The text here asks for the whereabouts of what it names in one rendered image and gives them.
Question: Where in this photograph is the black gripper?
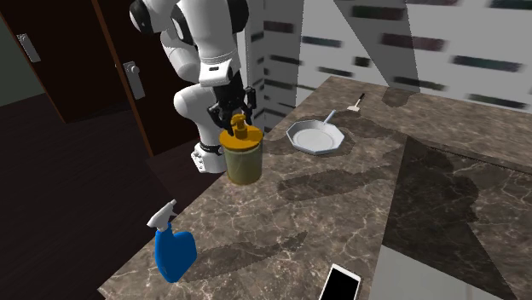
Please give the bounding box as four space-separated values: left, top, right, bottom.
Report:
206 70 257 131

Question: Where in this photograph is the olive soap dispenser orange pump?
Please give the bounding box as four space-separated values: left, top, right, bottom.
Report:
218 113 265 187

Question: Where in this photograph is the white octagonal pan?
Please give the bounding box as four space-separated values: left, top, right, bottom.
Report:
285 108 346 157

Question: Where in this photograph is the blue spray bottle white trigger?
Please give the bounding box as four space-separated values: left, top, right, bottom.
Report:
146 199 199 285

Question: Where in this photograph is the white phone black screen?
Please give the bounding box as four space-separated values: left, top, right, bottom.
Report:
317 262 362 300

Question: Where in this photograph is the dark brown door grey handle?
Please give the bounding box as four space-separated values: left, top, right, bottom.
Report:
0 0 130 125
92 0 201 158

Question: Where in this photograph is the small white spatula black handle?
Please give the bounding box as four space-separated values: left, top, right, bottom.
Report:
346 92 367 113

